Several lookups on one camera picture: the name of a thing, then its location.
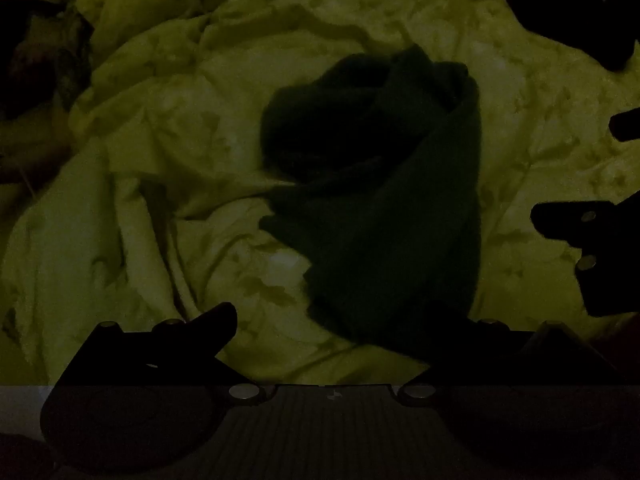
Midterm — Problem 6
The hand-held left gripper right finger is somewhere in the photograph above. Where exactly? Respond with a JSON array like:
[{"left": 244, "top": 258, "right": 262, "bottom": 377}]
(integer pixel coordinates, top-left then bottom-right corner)
[{"left": 413, "top": 305, "right": 624, "bottom": 390}]

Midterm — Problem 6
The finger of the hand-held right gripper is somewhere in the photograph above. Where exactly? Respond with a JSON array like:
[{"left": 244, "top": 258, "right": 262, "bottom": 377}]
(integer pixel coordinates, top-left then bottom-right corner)
[
  {"left": 610, "top": 109, "right": 640, "bottom": 144},
  {"left": 530, "top": 195, "right": 640, "bottom": 318}
]

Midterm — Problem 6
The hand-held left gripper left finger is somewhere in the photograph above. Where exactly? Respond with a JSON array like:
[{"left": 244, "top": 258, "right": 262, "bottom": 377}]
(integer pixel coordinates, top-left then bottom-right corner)
[{"left": 54, "top": 302, "right": 239, "bottom": 390}]

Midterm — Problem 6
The dark green small garment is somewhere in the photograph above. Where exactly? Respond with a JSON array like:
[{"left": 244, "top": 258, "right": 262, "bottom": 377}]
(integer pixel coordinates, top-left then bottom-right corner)
[{"left": 258, "top": 44, "right": 484, "bottom": 361}]

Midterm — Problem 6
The dark spotted cloth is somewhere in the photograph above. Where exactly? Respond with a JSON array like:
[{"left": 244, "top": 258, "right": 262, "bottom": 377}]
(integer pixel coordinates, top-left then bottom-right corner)
[{"left": 510, "top": 0, "right": 640, "bottom": 72}]

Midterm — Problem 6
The yellow-green printed blanket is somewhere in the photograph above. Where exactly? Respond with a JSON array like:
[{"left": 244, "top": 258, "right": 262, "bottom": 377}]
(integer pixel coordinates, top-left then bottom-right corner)
[{"left": 0, "top": 0, "right": 640, "bottom": 386}]

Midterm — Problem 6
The dark patterned cloth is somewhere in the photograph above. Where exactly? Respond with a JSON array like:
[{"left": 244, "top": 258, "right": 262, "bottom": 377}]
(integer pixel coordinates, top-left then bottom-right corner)
[{"left": 0, "top": 0, "right": 97, "bottom": 186}]

